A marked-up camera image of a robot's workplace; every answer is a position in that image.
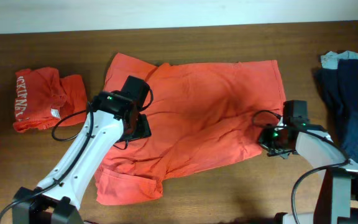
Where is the orange printed t-shirt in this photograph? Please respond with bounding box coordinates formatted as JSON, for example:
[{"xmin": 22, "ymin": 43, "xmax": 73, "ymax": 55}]
[{"xmin": 94, "ymin": 54, "xmax": 286, "ymax": 205}]

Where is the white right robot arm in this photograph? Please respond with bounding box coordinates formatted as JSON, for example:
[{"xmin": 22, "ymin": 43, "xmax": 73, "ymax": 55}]
[{"xmin": 258, "ymin": 100, "xmax": 358, "ymax": 223}]

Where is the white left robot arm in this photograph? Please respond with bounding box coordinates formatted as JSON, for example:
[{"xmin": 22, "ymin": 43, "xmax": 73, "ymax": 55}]
[{"xmin": 0, "ymin": 76, "xmax": 153, "ymax": 223}]

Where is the folded red t-shirt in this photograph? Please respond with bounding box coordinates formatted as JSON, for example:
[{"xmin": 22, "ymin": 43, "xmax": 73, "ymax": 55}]
[{"xmin": 13, "ymin": 67, "xmax": 88, "ymax": 133}]

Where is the dark navy garment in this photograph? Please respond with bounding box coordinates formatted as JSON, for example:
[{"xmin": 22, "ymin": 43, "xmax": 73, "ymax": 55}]
[{"xmin": 314, "ymin": 59, "xmax": 358, "ymax": 163}]

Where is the light blue garment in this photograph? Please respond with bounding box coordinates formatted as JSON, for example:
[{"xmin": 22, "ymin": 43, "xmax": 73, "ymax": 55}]
[{"xmin": 320, "ymin": 50, "xmax": 358, "ymax": 70}]

